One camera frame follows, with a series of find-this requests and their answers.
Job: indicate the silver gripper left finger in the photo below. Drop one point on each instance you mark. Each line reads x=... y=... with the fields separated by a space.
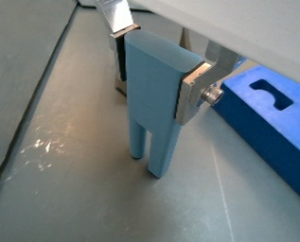
x=118 y=24

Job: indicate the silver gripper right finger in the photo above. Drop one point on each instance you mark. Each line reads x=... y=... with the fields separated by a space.
x=198 y=87

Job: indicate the light blue square-circle peg object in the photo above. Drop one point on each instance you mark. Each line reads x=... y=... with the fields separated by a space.
x=157 y=65

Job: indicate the blue shape-sorting board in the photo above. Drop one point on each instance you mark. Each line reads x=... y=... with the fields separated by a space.
x=260 y=106

